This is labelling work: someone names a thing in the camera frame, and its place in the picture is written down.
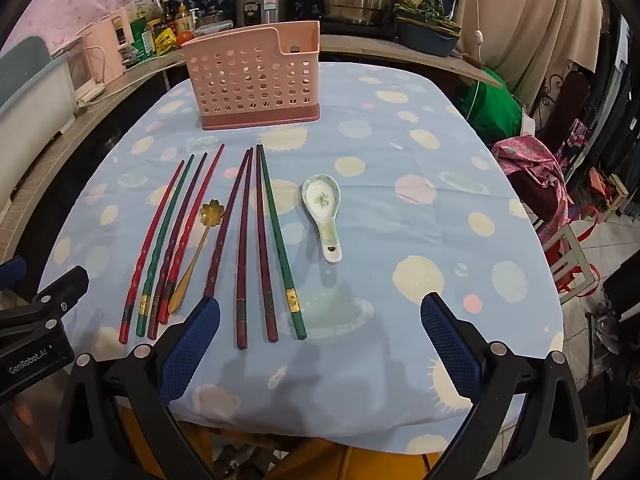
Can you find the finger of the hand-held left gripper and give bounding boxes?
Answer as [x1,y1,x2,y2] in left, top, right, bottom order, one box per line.
[0,266,90,343]
[0,256,27,293]

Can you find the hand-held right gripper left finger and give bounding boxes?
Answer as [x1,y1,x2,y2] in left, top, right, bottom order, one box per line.
[50,296,222,480]

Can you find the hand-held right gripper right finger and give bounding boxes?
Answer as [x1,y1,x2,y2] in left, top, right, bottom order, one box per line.
[420,291,592,480]

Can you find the red and green chopsticks pair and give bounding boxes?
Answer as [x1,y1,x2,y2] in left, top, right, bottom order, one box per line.
[135,154,195,338]

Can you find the green chopstick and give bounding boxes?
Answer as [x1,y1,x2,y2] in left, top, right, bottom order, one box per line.
[258,144,308,341]

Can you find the gold flower-shaped spoon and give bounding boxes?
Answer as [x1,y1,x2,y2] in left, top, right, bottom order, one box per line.
[168,202,221,314]

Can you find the white green ceramic spoon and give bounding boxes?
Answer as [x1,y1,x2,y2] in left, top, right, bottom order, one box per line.
[301,174,346,264]

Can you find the pink perforated utensil holder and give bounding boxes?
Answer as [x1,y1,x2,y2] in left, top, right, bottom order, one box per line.
[181,21,322,132]

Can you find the blue dotted tablecloth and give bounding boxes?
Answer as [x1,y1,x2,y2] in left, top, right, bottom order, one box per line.
[39,61,563,453]

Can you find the white stool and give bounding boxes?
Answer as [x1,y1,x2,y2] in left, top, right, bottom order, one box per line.
[539,222,602,307]

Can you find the white storage box blue lid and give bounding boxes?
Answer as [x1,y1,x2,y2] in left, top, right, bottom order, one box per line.
[0,35,77,163]

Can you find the pink floral cloth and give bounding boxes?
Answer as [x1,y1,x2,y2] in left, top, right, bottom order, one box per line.
[492,120,577,233]

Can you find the white countertop appliance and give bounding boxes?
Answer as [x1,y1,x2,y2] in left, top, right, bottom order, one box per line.
[64,35,108,103]

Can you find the green bag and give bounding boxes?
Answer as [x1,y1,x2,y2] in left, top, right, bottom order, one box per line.
[457,67,526,138]

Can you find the pink kitchen appliance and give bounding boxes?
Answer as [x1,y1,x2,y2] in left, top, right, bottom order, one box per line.
[77,7,136,80]

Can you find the green canister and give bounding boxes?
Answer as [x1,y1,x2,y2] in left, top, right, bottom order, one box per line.
[127,15,154,67]

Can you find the yellow snack packet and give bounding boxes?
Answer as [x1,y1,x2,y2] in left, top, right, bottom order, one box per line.
[152,25,177,56]

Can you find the dark chair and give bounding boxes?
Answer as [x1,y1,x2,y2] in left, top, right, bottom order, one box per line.
[530,71,592,161]

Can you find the white green carton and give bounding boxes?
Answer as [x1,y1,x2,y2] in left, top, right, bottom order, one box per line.
[125,0,161,23]

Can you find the hanging clothes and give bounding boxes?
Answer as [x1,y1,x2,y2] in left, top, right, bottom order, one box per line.
[590,0,640,213]

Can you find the yellow oil bottle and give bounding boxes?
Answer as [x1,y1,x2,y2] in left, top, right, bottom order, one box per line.
[175,2,196,36]

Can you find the blue basin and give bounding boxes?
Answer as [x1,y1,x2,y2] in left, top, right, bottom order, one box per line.
[395,20,461,58]

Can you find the clear food container blue lid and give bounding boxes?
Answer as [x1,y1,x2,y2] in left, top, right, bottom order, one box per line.
[195,20,235,37]

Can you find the beige curtain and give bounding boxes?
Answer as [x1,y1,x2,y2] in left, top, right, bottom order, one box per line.
[457,0,607,107]

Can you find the black induction cooker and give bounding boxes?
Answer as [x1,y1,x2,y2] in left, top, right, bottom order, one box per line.
[319,20,401,37]

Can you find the green leafy vegetables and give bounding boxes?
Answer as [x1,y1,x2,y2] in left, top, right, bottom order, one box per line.
[394,0,463,33]

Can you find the steel rice cooker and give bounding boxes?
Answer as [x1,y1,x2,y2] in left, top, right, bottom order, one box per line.
[236,0,297,28]

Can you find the grey power cord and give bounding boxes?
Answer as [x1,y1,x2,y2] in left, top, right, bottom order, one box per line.
[75,62,187,111]

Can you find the thin white cable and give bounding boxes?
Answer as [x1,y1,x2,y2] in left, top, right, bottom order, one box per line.
[467,0,488,116]

